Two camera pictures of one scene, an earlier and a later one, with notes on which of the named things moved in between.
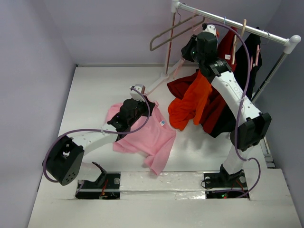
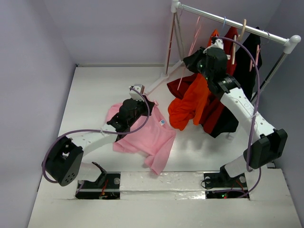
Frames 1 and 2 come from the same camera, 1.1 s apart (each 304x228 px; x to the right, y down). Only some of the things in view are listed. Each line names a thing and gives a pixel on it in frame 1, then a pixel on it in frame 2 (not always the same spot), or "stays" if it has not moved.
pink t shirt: (152, 141) stays
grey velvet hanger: (171, 28) to (179, 36)
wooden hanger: (236, 41) stays
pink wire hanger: (182, 60) to (193, 44)
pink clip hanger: (256, 58) stays
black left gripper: (144, 105) stays
